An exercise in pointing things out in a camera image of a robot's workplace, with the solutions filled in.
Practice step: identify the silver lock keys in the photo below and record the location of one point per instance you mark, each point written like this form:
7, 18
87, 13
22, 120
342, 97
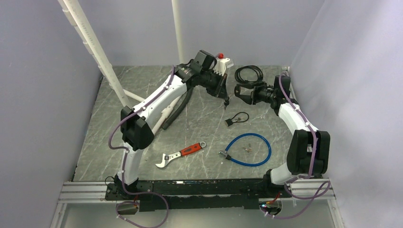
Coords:
248, 148

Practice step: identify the aluminium rail frame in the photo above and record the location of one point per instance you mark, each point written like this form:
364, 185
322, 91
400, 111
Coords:
77, 192

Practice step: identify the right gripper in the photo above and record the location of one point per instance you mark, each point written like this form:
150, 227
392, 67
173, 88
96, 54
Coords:
253, 98

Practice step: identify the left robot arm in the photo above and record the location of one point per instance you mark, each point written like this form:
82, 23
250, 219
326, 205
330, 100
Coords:
205, 70

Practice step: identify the white PVC pipe frame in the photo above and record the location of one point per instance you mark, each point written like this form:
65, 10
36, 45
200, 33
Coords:
133, 42

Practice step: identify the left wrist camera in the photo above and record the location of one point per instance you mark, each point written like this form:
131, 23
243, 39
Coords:
223, 64

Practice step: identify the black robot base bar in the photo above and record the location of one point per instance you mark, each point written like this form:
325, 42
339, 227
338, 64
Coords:
197, 194

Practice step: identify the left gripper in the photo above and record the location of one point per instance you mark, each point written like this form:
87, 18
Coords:
220, 90

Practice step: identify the red handled adjustable wrench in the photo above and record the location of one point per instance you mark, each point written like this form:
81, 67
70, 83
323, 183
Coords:
167, 158

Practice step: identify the blue cable lock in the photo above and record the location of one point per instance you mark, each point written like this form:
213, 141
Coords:
225, 153

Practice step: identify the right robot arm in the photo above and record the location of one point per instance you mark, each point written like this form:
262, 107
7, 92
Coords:
308, 152

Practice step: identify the black cable padlock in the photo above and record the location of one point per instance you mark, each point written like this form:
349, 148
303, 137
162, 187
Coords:
233, 120

